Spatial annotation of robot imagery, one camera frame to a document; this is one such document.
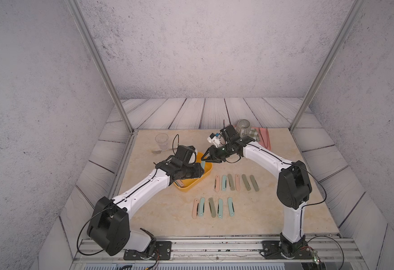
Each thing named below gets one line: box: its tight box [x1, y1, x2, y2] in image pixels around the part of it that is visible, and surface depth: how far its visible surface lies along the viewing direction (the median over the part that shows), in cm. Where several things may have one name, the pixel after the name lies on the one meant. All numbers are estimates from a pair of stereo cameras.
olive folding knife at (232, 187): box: [226, 173, 236, 191], surface depth 96 cm
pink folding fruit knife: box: [214, 174, 221, 192], surface depth 95 cm
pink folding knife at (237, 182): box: [235, 173, 241, 192], surface depth 96 cm
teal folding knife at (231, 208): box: [227, 196, 235, 218], surface depth 87 cm
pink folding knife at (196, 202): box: [192, 198, 199, 219], surface depth 87 cm
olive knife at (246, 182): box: [241, 173, 252, 191], surface depth 97 cm
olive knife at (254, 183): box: [249, 174, 260, 192], surface depth 96 cm
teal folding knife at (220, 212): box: [217, 198, 224, 219], surface depth 86 cm
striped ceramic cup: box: [235, 118, 252, 136], surface depth 114 cm
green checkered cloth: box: [248, 128, 260, 142], surface depth 120 cm
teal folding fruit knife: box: [198, 197, 205, 218], surface depth 87 cm
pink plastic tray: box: [251, 126, 272, 151], surface depth 117 cm
